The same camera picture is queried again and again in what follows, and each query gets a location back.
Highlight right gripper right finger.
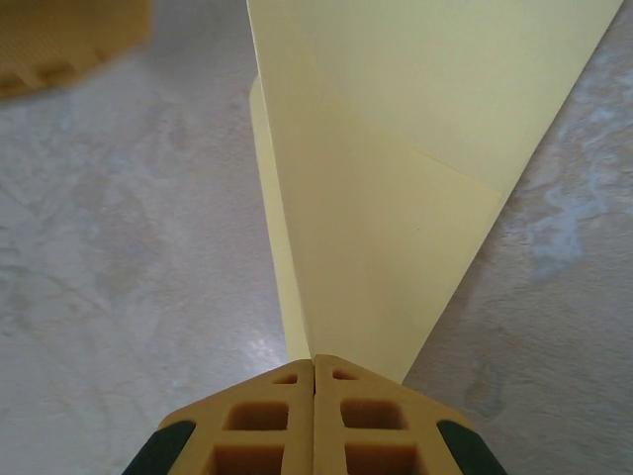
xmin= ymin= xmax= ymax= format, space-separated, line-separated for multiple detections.
xmin=314 ymin=353 xmax=505 ymax=475

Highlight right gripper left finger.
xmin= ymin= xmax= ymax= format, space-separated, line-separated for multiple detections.
xmin=126 ymin=358 xmax=317 ymax=475

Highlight yellow paper sheet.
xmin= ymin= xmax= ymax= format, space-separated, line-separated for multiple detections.
xmin=245 ymin=0 xmax=623 ymax=388

